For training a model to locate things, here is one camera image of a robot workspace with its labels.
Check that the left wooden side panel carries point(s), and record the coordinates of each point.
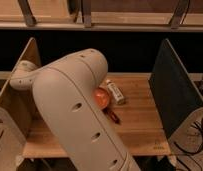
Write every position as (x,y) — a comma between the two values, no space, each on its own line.
(17,110)

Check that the middle metal shelf bracket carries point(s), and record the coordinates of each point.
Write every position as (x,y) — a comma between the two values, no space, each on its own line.
(86,12)

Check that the dark red pepper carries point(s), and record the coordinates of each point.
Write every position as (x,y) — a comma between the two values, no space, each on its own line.
(112,115)

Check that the right dark side panel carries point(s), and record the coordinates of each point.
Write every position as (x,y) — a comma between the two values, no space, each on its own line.
(175,94)

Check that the right metal shelf bracket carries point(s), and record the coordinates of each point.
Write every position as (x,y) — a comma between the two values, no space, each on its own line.
(179,14)

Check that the left metal shelf bracket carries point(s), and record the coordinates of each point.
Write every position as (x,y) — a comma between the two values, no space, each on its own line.
(28,16)

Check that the white tube with cap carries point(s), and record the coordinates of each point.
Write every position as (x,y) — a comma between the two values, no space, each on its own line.
(117,94)

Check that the metal shelf bracket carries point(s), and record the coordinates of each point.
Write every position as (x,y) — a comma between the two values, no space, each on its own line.
(86,12)
(28,16)
(179,14)

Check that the orange bowl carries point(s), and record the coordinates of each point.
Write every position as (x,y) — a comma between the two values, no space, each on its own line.
(102,97)

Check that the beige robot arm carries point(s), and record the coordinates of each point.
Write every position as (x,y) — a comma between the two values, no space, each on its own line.
(63,92)

